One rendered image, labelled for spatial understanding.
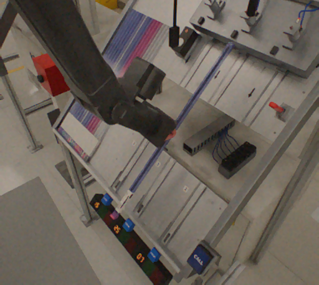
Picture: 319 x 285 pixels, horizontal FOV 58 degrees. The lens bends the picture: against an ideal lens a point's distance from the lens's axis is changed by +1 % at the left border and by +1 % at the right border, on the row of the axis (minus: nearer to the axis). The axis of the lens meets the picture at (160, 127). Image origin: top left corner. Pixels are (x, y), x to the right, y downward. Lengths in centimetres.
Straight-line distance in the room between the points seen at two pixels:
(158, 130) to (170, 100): 77
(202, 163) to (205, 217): 38
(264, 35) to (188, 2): 31
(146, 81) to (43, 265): 65
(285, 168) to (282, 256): 64
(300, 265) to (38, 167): 159
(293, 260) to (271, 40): 122
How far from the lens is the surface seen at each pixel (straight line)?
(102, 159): 94
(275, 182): 110
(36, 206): 107
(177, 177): 77
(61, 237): 99
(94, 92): 41
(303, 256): 172
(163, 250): 78
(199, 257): 71
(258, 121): 72
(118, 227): 89
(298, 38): 70
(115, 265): 156
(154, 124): 57
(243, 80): 76
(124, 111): 47
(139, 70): 50
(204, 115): 128
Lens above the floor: 145
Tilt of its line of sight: 43 degrees down
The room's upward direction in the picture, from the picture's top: straight up
